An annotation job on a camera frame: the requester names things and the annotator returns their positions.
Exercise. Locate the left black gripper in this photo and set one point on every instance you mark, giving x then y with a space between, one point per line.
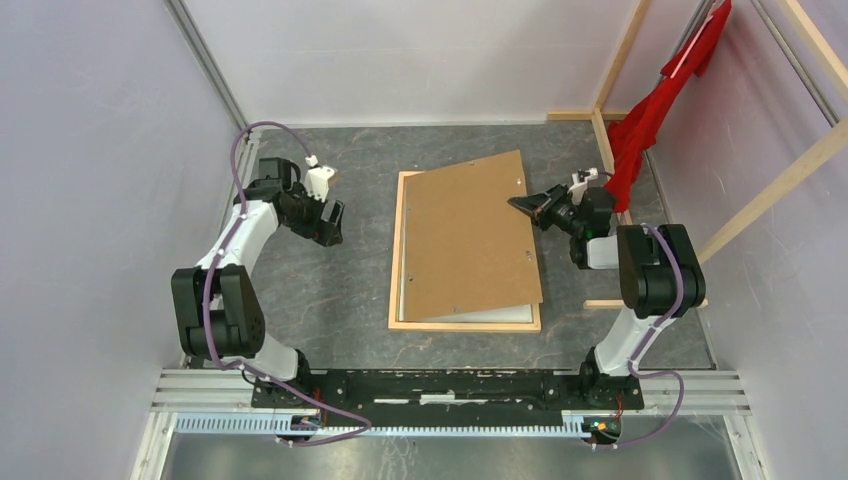
326 233

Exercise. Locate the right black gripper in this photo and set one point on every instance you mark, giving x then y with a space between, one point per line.
540 204

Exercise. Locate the brown backing board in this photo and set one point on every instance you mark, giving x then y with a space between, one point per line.
465 248

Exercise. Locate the printed colour photo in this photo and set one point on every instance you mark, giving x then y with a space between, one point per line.
516 314

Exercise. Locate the wooden picture frame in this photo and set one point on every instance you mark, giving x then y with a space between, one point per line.
395 324

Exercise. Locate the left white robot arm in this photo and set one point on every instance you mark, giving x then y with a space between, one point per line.
218 314

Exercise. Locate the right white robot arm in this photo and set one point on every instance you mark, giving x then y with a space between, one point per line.
660 276

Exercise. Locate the red cloth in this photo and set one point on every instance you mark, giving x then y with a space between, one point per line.
638 130

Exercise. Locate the wooden stand structure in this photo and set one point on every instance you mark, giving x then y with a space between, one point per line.
715 97

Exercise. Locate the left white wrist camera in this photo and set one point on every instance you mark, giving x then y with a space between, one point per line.
318 179

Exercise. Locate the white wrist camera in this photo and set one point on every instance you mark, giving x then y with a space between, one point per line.
318 179
580 184

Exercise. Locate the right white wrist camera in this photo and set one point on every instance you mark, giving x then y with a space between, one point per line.
580 184

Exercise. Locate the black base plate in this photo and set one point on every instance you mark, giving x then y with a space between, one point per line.
450 398

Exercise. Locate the aluminium rail base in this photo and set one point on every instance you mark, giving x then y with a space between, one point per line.
211 401

